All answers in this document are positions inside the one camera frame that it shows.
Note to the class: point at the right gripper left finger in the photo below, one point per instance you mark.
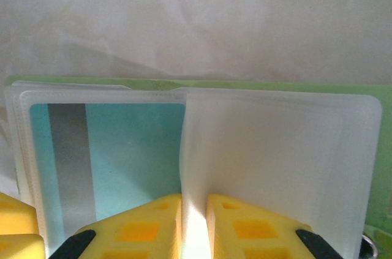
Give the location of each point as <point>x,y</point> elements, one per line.
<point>137,231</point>

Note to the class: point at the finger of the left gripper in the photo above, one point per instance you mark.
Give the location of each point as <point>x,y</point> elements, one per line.
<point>18,248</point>
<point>15,216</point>

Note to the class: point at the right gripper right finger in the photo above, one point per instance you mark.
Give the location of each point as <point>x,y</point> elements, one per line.
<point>254,231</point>

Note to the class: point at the teal card with grey stripe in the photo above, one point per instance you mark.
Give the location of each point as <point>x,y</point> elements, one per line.
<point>131,155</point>

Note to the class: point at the green card holder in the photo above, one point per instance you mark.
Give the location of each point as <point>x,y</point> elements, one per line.
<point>275,148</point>

